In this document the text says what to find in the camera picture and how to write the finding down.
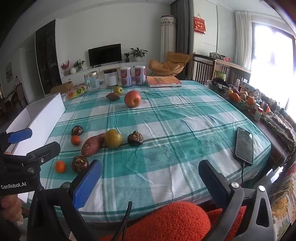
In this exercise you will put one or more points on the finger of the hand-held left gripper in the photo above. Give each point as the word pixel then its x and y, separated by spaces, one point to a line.
pixel 19 135
pixel 46 150

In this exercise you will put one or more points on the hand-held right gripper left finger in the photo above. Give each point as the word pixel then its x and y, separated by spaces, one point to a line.
pixel 86 183

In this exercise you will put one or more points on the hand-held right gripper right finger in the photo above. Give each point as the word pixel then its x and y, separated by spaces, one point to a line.
pixel 212 183

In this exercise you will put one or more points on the white board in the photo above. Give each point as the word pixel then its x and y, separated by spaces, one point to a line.
pixel 41 115

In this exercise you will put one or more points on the dark purple mangosteen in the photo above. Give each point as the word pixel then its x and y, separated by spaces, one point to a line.
pixel 77 130
pixel 79 163
pixel 135 138

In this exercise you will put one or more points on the person's left hand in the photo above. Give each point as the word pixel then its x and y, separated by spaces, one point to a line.
pixel 10 206

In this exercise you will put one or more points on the small orange tangerine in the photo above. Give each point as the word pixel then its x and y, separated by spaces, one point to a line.
pixel 60 166
pixel 75 140

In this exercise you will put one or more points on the large sweet potato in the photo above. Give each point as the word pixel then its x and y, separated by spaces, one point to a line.
pixel 92 144

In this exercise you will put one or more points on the black smartphone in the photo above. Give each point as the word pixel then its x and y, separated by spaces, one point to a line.
pixel 244 145

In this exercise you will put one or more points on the yellow-green pear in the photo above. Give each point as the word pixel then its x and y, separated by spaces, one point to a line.
pixel 113 138

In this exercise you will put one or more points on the orange fuzzy cloth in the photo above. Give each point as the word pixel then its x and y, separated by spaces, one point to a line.
pixel 173 220

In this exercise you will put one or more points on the brown cardboard box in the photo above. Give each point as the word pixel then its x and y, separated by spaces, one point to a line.
pixel 61 87

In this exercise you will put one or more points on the fruit print tissue box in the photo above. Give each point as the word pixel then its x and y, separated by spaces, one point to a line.
pixel 75 92

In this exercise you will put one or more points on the green white checked tablecloth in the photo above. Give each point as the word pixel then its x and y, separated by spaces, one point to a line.
pixel 185 115

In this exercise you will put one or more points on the floral sofa cover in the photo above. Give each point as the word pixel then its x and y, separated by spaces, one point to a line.
pixel 284 201

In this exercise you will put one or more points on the red flower bouquet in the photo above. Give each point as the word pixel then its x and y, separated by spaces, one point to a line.
pixel 65 67

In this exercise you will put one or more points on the black tall cabinet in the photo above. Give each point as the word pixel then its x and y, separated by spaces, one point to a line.
pixel 47 58

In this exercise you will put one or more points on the white television cabinet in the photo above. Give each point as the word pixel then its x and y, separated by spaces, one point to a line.
pixel 81 75

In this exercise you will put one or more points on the clear glass jar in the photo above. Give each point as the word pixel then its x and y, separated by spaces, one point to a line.
pixel 91 81

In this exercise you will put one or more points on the white round vase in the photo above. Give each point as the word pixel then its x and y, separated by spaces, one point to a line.
pixel 73 70

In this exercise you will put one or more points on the row of small bottles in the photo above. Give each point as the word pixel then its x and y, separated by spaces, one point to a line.
pixel 259 111

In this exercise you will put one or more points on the dark knitted blanket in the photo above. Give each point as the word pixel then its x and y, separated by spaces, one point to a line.
pixel 279 129

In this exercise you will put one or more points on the small sweet potato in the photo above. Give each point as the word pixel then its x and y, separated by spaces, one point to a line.
pixel 113 96

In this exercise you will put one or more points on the bowl of oranges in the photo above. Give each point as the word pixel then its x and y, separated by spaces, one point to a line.
pixel 238 98

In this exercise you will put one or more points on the leafy plant in vase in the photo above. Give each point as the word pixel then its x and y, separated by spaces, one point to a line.
pixel 79 64

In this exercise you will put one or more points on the small yellow green apple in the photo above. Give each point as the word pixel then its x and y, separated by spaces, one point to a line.
pixel 118 90

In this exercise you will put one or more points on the red apple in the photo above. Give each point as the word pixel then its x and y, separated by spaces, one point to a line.
pixel 132 99

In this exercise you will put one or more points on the clear container with white roll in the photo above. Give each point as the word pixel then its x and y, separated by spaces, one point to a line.
pixel 110 78

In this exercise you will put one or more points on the green plastic chair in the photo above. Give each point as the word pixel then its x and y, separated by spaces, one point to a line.
pixel 219 75

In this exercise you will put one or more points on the left orange white carton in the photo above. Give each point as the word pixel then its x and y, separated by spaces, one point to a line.
pixel 126 77

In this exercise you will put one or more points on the orange white carton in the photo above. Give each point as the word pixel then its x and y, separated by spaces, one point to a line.
pixel 126 77
pixel 140 75

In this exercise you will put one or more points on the black television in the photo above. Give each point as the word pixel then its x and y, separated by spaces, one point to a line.
pixel 104 54

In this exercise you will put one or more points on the orange book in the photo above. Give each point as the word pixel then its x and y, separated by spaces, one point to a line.
pixel 163 81

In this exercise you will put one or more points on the wooden chair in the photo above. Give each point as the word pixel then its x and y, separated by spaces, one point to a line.
pixel 202 69

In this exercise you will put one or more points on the right orange white carton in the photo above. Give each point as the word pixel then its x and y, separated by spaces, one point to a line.
pixel 140 75

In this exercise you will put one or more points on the small green potted plant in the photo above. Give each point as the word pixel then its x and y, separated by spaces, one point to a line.
pixel 126 56

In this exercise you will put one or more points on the orange lounge chair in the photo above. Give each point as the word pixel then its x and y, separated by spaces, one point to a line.
pixel 171 61

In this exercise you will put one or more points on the large green potted plant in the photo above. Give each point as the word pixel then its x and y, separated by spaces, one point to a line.
pixel 138 52

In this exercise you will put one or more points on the white curtain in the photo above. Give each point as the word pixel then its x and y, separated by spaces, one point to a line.
pixel 243 39

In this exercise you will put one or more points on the covered standing air conditioner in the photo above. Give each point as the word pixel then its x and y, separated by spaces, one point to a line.
pixel 168 41

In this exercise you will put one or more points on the grey curtain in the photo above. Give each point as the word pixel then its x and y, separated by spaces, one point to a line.
pixel 180 27

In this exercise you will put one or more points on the framed wall picture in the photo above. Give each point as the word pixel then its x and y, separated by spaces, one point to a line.
pixel 8 71

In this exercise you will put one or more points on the red wall hanging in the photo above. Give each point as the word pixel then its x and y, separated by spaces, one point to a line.
pixel 199 25

